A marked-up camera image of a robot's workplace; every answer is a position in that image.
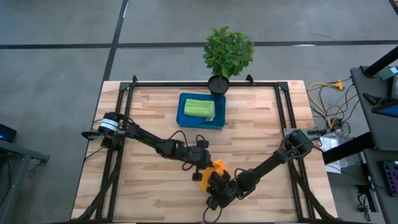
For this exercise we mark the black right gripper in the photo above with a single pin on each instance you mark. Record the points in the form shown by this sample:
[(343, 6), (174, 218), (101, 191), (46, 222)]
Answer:
[(230, 189)]

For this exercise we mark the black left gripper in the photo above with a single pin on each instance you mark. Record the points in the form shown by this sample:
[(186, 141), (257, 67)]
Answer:
[(196, 155)]

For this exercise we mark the orange microfiber towel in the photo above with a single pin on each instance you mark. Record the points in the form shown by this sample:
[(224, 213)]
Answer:
[(216, 168)]

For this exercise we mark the green microfiber towel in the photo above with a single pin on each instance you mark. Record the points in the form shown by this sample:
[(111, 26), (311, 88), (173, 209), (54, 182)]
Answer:
[(199, 108)]

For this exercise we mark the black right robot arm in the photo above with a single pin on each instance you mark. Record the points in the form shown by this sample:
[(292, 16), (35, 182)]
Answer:
[(273, 161)]

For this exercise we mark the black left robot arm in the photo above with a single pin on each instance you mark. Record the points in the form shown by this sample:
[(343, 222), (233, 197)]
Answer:
[(146, 137)]

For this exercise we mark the teal plastic bin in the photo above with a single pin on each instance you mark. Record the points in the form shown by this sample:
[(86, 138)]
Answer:
[(221, 115)]

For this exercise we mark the green potted plant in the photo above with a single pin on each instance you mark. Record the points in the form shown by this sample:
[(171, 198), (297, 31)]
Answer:
[(228, 51)]

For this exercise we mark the black desk leg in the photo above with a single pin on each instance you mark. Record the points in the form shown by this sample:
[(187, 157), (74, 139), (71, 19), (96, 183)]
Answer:
[(348, 149)]

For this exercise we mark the dark grey desk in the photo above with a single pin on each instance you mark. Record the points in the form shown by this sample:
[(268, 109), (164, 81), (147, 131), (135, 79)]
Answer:
[(374, 186), (382, 133)]

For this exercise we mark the black wedge-shaped device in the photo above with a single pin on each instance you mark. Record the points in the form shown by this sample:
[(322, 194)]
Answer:
[(370, 99)]

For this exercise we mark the black keyboard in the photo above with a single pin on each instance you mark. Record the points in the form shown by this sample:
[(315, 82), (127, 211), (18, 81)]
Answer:
[(391, 177)]

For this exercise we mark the grey side table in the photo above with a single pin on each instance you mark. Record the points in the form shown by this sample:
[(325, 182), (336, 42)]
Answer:
[(18, 149)]

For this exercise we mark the tablet with blue screen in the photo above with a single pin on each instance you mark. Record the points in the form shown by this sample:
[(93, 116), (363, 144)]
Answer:
[(390, 111)]

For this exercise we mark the black device with blue light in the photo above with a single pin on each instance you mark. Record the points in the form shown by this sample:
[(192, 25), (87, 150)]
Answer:
[(7, 132)]

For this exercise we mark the black pole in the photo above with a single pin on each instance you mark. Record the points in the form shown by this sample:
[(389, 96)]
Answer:
[(381, 62)]

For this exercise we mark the small teal box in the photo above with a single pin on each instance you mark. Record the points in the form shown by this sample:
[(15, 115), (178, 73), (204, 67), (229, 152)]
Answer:
[(390, 73)]

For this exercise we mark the black aluminium table frame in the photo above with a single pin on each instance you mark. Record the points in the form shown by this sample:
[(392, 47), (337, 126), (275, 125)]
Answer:
[(186, 84)]

